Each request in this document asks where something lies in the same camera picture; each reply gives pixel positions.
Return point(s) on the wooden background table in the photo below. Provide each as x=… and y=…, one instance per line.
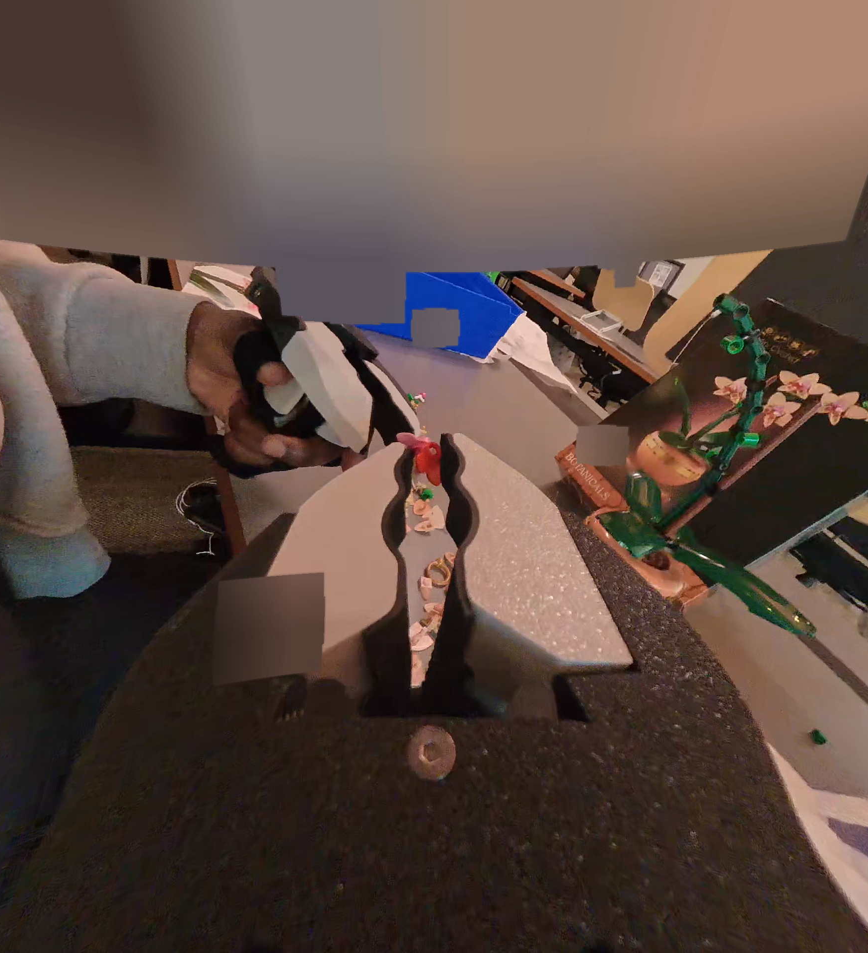
x=553, y=301

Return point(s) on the white instruction booklet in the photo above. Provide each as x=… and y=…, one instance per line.
x=814, y=804

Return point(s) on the person's grey clothing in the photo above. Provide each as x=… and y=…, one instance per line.
x=39, y=484

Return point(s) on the pink petal brick piece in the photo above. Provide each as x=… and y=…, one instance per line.
x=409, y=441

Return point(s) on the crumpled white paper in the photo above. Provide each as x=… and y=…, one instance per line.
x=531, y=350

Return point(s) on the pile of small brick pieces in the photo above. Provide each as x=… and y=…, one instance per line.
x=428, y=521

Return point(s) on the person's left forearm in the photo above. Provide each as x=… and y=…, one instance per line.
x=106, y=335

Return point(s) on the person's left hand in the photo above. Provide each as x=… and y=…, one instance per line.
x=210, y=372

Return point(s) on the brown fabric chair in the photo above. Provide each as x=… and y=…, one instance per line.
x=128, y=491

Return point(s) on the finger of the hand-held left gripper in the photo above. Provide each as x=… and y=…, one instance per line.
x=393, y=391
x=333, y=387

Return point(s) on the grey desk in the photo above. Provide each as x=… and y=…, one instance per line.
x=493, y=417

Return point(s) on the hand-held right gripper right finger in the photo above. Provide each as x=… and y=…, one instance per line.
x=531, y=566

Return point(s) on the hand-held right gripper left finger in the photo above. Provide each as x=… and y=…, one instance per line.
x=344, y=551

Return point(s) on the red flower brick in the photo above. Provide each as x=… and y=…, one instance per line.
x=426, y=461

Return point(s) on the tan wooden chair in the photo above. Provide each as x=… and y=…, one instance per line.
x=628, y=305

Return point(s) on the blue plastic bin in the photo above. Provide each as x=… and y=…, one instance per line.
x=479, y=313

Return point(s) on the dark orchid product box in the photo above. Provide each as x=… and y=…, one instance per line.
x=791, y=484

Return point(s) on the brick orchid plant model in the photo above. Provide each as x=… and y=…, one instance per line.
x=641, y=506

